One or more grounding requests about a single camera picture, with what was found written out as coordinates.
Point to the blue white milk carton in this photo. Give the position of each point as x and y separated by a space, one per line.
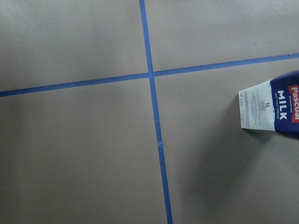
272 105

